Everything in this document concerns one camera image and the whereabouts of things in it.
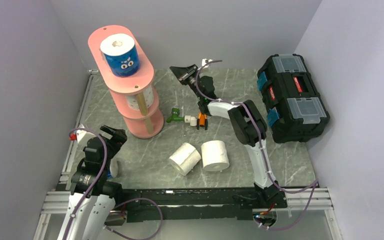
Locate plain white paper roll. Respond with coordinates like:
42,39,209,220
168,142,202,176

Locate black tool box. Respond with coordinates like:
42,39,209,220
256,53,331,144

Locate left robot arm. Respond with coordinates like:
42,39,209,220
57,125,128,240

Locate green pipe fitting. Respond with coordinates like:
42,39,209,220
166,107,185,123

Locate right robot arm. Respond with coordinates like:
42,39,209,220
169,64,280,208

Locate blue paper roll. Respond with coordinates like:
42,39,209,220
99,33,141,78

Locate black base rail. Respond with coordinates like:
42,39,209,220
105,186,288,226

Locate pink three-tier shelf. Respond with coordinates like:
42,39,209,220
88,25,164,139

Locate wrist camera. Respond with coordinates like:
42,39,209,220
201,58,213,67
68,130,96,146

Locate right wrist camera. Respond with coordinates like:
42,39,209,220
201,58,213,67

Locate orange black pliers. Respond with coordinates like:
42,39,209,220
196,113,208,130

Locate floral paper roll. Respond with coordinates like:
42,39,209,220
125,85,155,111

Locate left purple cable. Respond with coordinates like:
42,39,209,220
62,127,163,240

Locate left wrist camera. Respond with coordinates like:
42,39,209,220
68,130,96,146

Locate white pipe elbow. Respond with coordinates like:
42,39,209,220
184,115,199,127

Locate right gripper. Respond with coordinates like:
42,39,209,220
169,65,203,101

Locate plain white embossed roll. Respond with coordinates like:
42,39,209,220
200,140,230,172

